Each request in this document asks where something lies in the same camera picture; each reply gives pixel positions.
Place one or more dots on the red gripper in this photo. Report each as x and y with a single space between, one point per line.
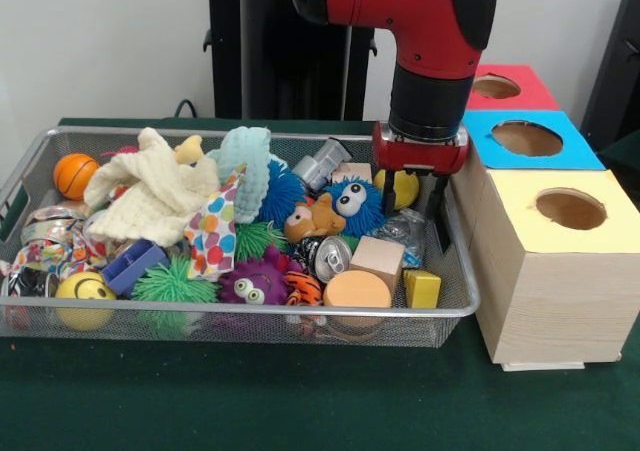
420 157

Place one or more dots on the clear plastic packet blue label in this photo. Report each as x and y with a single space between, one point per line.
400 233

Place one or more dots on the blue fuzzy toy with eyes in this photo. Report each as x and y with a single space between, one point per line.
360 211

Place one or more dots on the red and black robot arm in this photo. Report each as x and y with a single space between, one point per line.
430 21

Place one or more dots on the wooden box with three holes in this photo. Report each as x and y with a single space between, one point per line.
550 291

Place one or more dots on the clear mesh bin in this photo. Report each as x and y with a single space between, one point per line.
250 327

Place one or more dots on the plain yellow ball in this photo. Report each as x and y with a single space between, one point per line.
408 189

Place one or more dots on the brown plush toy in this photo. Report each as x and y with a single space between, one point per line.
312 221

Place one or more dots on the mint green knitted cloth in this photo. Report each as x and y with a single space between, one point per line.
245 171

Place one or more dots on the purple spiky ball with eyes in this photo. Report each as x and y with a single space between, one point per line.
252 283

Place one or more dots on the polka dot cloth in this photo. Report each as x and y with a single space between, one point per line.
208 236

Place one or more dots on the black chair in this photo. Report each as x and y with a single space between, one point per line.
620 71

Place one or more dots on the green spiky ball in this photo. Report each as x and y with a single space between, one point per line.
172 283

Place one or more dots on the cream knitted cloth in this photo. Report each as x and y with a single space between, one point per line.
150 201

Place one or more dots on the small orange basketball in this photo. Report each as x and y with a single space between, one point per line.
75 176

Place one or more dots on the yellow smiley ball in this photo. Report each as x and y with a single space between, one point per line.
85 299

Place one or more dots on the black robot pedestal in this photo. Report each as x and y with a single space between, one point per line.
250 71

